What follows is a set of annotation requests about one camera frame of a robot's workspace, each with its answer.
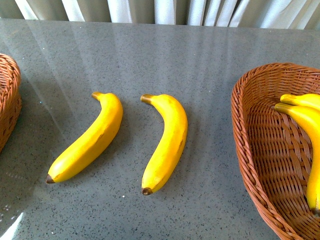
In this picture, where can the wicker basket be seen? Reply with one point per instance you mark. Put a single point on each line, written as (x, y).
(274, 153)
(10, 98)

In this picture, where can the wicker basket on right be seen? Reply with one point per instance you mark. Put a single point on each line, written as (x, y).
(274, 153)

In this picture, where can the yellow banana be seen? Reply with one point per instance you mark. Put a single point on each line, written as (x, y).
(310, 100)
(83, 151)
(171, 145)
(308, 119)

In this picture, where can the white pleated curtain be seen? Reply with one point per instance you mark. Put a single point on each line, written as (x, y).
(264, 14)

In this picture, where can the wicker basket on left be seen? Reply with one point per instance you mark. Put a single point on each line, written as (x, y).
(10, 98)

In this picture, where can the yellow banana in basket back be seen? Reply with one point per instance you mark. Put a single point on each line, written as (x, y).
(310, 100)

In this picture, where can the yellow banana in basket front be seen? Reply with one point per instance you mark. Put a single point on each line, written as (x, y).
(308, 119)

